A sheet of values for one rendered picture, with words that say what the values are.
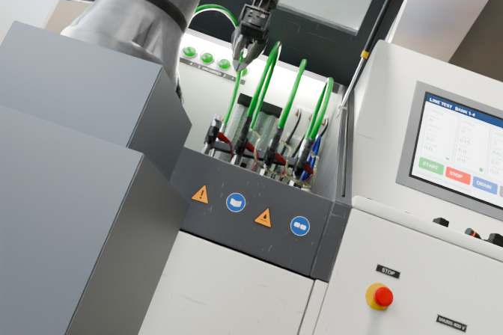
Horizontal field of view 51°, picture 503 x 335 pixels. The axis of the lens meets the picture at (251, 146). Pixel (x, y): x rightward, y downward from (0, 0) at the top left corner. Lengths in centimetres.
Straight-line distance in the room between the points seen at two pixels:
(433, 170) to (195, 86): 77
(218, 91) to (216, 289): 82
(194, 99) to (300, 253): 79
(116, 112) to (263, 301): 60
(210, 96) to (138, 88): 115
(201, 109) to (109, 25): 108
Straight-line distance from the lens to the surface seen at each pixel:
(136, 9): 64
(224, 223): 105
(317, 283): 106
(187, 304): 105
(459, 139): 154
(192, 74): 172
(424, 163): 145
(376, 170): 139
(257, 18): 132
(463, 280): 115
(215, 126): 135
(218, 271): 104
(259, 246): 105
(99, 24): 62
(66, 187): 51
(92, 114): 55
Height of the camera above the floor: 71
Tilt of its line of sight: 15 degrees up
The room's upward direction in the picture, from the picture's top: 20 degrees clockwise
